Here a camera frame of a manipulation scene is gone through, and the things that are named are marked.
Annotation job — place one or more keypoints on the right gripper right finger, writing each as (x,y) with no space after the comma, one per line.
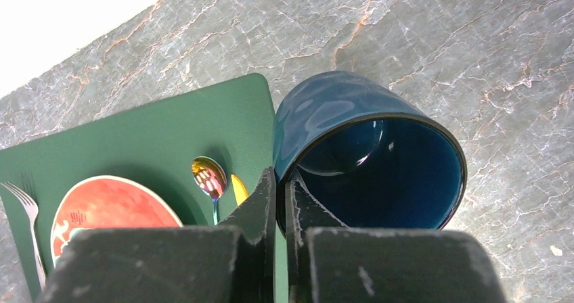
(331,262)

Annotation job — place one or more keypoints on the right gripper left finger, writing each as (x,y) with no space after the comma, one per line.
(229,262)

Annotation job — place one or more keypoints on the yellow pencil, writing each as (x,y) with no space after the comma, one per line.
(240,191)

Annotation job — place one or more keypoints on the iridescent rainbow metal spoon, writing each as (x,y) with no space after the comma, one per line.
(212,180)

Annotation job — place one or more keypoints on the dark blue mug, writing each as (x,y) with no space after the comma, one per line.
(368,156)

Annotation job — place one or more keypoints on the green rectangular placemat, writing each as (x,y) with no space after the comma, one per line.
(153,145)

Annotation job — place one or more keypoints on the red teal floral plate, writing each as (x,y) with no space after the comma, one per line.
(107,201)

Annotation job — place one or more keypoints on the silver metal fork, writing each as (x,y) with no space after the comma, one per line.
(32,210)

